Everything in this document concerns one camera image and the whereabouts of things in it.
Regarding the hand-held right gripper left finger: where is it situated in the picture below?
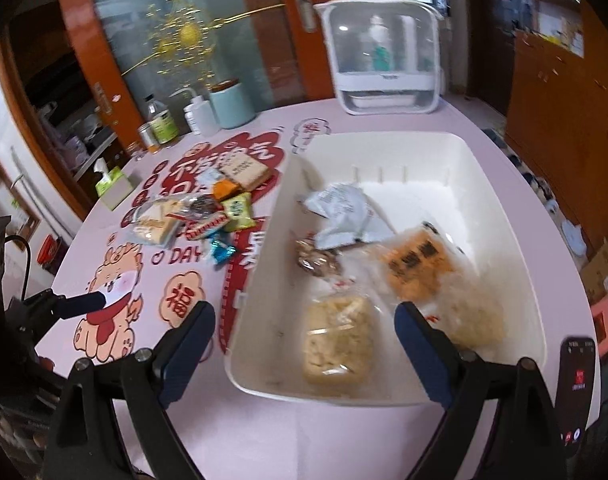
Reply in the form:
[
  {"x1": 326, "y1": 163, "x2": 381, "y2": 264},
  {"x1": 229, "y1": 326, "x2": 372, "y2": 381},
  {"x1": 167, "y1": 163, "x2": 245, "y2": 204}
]
[{"x1": 43, "y1": 301, "x2": 217, "y2": 480}]

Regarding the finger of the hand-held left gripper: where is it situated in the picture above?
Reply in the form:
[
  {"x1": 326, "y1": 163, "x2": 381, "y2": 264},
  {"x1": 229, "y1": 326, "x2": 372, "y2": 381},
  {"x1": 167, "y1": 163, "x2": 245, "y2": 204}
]
[{"x1": 11, "y1": 290, "x2": 108, "y2": 322}]

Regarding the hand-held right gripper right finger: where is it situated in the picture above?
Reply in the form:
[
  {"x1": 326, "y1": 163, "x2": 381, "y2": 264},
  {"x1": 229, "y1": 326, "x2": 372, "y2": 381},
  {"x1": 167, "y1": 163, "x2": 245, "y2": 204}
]
[{"x1": 394, "y1": 301, "x2": 569, "y2": 480}]

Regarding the yellow crumbly pastry packet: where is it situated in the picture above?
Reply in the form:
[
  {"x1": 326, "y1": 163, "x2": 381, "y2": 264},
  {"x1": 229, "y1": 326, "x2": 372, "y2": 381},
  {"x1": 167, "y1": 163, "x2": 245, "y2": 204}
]
[{"x1": 301, "y1": 294, "x2": 377, "y2": 386}]

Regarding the orange egg yolk pastry packet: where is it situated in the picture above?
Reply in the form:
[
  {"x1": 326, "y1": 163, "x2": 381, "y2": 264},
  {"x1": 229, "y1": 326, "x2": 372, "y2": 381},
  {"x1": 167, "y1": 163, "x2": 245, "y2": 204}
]
[{"x1": 381, "y1": 220, "x2": 467, "y2": 306}]

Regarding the white plastic bin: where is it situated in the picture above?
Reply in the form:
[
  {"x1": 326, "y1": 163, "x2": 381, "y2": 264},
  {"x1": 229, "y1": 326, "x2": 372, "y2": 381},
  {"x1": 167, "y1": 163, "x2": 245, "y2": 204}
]
[{"x1": 224, "y1": 131, "x2": 547, "y2": 407}]

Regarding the pale pastry clear packet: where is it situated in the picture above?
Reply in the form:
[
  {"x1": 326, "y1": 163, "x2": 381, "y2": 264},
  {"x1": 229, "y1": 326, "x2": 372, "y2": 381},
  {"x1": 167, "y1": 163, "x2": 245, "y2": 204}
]
[{"x1": 129, "y1": 197, "x2": 182, "y2": 246}]

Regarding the blue candy packet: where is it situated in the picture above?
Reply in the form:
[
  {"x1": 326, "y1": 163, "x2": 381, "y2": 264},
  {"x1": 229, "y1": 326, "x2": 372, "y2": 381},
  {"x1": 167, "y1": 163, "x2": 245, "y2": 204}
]
[{"x1": 206, "y1": 232, "x2": 239, "y2": 266}]

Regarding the red striped snack packet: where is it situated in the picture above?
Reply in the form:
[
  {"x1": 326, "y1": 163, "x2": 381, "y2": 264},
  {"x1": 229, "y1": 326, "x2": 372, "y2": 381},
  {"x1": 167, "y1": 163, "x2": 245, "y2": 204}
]
[{"x1": 184, "y1": 215, "x2": 229, "y2": 241}]

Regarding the silver foil packet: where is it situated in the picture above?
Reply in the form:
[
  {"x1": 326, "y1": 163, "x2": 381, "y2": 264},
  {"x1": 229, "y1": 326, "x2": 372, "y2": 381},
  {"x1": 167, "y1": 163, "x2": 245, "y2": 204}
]
[{"x1": 314, "y1": 212, "x2": 399, "y2": 251}]

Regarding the small clear nut packet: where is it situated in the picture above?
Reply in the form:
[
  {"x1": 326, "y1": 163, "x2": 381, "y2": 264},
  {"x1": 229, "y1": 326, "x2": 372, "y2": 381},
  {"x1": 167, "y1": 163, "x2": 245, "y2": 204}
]
[{"x1": 295, "y1": 237, "x2": 342, "y2": 281}]

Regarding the dark round snack packet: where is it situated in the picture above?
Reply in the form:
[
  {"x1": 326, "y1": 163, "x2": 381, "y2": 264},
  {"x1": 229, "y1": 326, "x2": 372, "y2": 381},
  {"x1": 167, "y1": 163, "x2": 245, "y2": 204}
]
[{"x1": 184, "y1": 196, "x2": 219, "y2": 218}]

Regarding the green pastry packet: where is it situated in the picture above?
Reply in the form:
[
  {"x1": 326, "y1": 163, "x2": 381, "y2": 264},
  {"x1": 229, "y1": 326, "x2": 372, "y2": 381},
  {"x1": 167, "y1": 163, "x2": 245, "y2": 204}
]
[{"x1": 220, "y1": 192, "x2": 257, "y2": 233}]

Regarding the white printed foil packet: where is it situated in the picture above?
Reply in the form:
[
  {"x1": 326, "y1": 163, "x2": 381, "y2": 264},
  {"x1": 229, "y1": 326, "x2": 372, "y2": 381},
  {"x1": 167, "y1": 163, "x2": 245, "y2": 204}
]
[{"x1": 304, "y1": 183, "x2": 379, "y2": 221}]

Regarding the small pale blue packet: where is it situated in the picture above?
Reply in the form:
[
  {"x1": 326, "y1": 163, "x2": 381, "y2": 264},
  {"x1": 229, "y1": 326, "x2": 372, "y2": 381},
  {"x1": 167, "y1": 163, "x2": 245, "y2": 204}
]
[{"x1": 196, "y1": 166, "x2": 225, "y2": 188}]

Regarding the kraft cracker packet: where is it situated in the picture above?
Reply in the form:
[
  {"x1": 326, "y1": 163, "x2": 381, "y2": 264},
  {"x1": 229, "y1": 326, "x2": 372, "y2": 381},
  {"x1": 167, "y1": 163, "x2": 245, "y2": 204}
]
[{"x1": 219, "y1": 152, "x2": 273, "y2": 192}]

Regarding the red plastic item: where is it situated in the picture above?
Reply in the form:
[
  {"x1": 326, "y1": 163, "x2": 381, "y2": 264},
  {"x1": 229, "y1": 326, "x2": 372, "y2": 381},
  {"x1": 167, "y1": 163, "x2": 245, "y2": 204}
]
[{"x1": 36, "y1": 235, "x2": 67, "y2": 273}]

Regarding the green tissue box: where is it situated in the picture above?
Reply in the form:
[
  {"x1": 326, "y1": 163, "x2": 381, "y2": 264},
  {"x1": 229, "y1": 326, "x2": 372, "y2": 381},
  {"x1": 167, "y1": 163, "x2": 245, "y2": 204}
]
[{"x1": 93, "y1": 157, "x2": 137, "y2": 211}]

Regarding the wooden framed board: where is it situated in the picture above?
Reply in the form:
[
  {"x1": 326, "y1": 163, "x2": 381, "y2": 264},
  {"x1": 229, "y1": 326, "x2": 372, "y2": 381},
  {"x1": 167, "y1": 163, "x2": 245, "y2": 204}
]
[{"x1": 0, "y1": 160, "x2": 40, "y2": 241}]

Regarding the black smartphone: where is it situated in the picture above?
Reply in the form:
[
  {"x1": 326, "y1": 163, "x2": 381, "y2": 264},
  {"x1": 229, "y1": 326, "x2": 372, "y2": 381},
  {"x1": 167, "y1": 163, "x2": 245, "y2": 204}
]
[{"x1": 558, "y1": 336, "x2": 597, "y2": 448}]

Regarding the jar with orange contents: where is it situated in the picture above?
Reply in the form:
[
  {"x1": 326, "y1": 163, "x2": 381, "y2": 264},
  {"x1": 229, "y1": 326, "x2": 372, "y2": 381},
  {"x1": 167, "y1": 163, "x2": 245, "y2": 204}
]
[{"x1": 138, "y1": 122, "x2": 162, "y2": 155}]

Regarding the green label glass bottle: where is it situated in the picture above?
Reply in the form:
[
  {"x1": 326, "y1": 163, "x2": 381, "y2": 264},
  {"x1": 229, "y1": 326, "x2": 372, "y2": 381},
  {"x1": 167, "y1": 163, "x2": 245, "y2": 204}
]
[{"x1": 144, "y1": 95, "x2": 181, "y2": 145}]

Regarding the light blue slipper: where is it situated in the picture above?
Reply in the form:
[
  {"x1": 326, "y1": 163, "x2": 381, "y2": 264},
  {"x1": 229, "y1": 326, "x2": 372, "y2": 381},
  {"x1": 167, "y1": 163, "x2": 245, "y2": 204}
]
[{"x1": 561, "y1": 220, "x2": 588, "y2": 256}]

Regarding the open cardboard box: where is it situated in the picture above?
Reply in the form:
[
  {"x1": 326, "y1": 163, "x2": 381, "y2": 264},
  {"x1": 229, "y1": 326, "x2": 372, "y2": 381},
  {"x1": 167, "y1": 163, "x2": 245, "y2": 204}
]
[{"x1": 578, "y1": 230, "x2": 608, "y2": 306}]

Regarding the dark green cloth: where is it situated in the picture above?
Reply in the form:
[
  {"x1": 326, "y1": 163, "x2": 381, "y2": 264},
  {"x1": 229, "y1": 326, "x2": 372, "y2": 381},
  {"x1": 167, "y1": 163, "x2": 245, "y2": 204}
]
[{"x1": 578, "y1": 400, "x2": 608, "y2": 480}]

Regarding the white squeeze wash bottle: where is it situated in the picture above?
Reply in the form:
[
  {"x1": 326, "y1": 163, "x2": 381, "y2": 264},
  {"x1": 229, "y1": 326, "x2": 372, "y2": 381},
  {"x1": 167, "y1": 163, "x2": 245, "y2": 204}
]
[{"x1": 171, "y1": 87, "x2": 219, "y2": 137}]

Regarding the teal canister with wooden lid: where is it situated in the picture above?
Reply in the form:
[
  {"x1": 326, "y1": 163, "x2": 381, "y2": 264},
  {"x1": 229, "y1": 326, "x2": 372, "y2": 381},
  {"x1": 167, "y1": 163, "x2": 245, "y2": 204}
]
[{"x1": 208, "y1": 78, "x2": 257, "y2": 130}]

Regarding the white clear-dome storage organizer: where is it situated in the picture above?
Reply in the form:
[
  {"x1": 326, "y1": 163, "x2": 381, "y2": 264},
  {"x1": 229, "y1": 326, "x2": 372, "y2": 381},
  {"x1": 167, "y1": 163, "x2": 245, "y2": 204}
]
[{"x1": 313, "y1": 0, "x2": 443, "y2": 116}]

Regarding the wooden shelf cabinet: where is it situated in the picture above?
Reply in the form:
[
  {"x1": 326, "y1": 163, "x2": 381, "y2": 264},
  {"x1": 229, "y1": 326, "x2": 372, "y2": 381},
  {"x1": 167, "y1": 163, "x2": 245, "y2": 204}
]
[{"x1": 504, "y1": 0, "x2": 608, "y2": 261}]

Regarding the white bottle with teal label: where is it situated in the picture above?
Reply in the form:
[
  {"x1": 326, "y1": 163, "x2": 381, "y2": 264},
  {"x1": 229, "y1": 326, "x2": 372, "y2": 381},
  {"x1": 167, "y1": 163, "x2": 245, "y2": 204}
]
[{"x1": 369, "y1": 15, "x2": 397, "y2": 72}]

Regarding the wooden frosted glass sliding door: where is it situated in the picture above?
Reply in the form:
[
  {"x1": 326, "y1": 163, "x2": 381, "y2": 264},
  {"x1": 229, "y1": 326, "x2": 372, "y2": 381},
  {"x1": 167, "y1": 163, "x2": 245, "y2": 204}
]
[{"x1": 54, "y1": 0, "x2": 355, "y2": 146}]

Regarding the silver door handle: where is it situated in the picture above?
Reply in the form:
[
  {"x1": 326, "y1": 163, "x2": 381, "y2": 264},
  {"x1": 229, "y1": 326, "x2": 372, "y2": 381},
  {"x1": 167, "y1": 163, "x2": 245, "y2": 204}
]
[{"x1": 292, "y1": 0, "x2": 317, "y2": 33}]

